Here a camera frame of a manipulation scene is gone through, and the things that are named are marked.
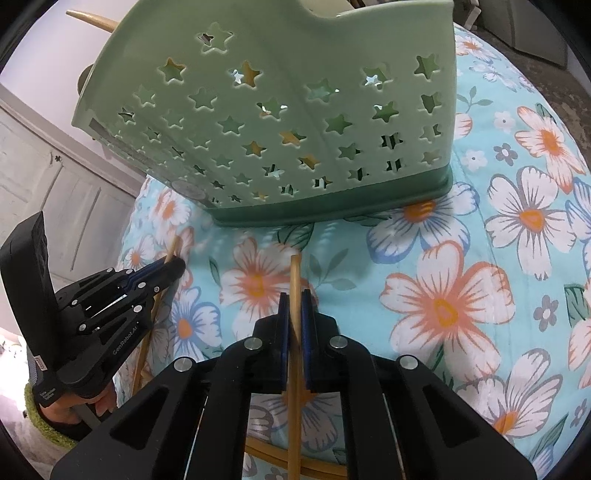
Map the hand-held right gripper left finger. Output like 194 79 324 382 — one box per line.
51 291 293 480

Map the floral blue blanket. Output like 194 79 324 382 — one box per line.
113 21 591 480

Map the grey refrigerator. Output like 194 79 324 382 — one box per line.
480 0 571 68

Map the person's left hand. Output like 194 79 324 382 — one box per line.
39 383 116 426

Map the white panelled door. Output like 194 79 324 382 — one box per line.
0 85 148 278

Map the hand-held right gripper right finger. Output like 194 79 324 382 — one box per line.
300 290 539 480

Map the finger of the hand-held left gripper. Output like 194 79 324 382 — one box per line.
54 257 186 319
58 277 160 398

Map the green plastic utensil holder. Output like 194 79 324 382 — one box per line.
71 0 458 228

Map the long wooden chopstick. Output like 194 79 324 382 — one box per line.
287 255 303 480

